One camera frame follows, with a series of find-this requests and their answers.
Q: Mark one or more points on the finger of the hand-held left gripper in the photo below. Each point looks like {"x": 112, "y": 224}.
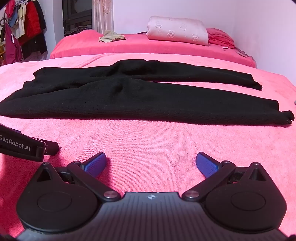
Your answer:
{"x": 52, "y": 148}

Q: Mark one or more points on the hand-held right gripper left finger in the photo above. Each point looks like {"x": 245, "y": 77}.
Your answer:
{"x": 96, "y": 163}

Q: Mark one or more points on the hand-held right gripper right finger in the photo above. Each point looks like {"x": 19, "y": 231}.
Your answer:
{"x": 205, "y": 164}

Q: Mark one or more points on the black pants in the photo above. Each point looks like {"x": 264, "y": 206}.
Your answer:
{"x": 143, "y": 99}

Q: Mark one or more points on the pink fleece blanket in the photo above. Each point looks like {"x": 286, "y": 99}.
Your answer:
{"x": 150, "y": 143}

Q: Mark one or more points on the magenta hanging garment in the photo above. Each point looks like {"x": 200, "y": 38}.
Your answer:
{"x": 12, "y": 49}

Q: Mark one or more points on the black hanging coat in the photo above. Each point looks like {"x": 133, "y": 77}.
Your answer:
{"x": 38, "y": 44}

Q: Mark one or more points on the grey patterned cloth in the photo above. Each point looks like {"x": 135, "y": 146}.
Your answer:
{"x": 242, "y": 52}

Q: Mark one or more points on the dark cloth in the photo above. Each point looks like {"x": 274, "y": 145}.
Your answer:
{"x": 77, "y": 30}

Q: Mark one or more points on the cream hanging shirt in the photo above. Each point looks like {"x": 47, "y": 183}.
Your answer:
{"x": 20, "y": 20}

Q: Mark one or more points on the red padded jacket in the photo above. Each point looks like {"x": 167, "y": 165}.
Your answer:
{"x": 31, "y": 20}

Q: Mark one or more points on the bed with pink sheet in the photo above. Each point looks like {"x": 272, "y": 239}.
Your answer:
{"x": 148, "y": 47}

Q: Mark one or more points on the beige crumpled garment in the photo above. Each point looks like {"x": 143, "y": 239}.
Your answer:
{"x": 112, "y": 37}

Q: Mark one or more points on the folded pink cloth stack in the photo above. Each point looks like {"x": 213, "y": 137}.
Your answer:
{"x": 219, "y": 38}

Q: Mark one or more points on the pale pink embossed pillow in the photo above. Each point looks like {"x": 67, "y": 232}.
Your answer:
{"x": 178, "y": 29}

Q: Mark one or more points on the pale striped curtain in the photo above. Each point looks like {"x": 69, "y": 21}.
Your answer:
{"x": 103, "y": 16}

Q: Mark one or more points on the dark window frame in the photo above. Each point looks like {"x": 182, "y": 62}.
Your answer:
{"x": 76, "y": 14}

